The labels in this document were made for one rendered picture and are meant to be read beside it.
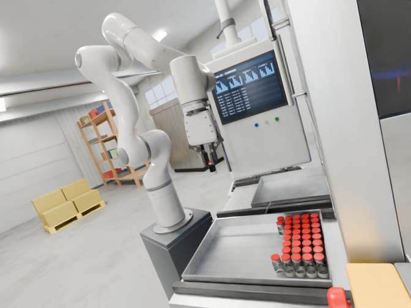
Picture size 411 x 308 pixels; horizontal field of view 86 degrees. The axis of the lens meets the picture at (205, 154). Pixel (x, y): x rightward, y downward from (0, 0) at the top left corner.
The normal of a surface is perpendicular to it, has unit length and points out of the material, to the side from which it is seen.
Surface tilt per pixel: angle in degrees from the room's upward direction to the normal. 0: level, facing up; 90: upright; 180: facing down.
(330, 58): 90
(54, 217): 90
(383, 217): 90
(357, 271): 0
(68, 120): 90
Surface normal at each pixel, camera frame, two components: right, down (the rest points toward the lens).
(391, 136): -0.37, 0.30
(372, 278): -0.32, -0.93
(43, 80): 0.65, -0.07
